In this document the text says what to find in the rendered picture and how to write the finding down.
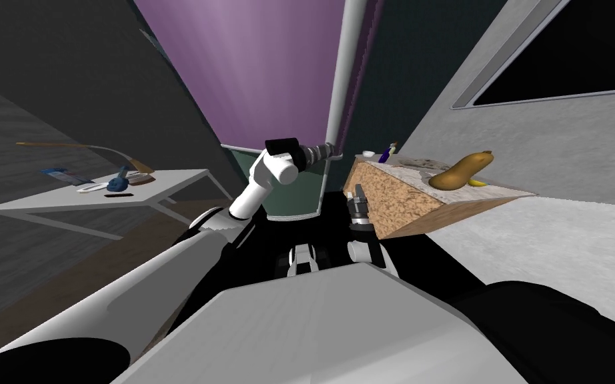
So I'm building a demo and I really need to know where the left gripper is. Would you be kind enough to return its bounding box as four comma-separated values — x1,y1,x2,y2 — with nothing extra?
308,142,343,164

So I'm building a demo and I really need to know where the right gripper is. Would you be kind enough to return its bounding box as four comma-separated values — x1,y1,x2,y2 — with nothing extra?
347,183,372,215

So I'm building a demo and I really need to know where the speckled brown counter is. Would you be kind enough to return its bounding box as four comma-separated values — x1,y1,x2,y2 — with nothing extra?
342,154,537,241

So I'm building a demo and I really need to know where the green container white rim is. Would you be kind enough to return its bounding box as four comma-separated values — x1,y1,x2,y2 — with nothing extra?
221,143,332,221

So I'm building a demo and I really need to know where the white vertical bar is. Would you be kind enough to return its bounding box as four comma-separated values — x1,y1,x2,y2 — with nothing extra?
326,0,368,155

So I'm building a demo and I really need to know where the tan butternut squash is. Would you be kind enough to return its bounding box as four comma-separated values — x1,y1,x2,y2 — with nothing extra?
428,150,495,192

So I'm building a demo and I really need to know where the purple door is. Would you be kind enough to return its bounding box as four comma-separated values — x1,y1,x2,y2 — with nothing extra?
133,0,347,151

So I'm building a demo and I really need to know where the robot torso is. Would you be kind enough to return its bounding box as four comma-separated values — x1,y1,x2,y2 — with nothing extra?
109,242,528,384

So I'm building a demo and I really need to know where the white table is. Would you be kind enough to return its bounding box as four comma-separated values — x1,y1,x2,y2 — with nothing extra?
0,141,233,241

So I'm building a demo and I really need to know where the dark window grey frame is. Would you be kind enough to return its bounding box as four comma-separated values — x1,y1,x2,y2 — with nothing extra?
450,0,615,111

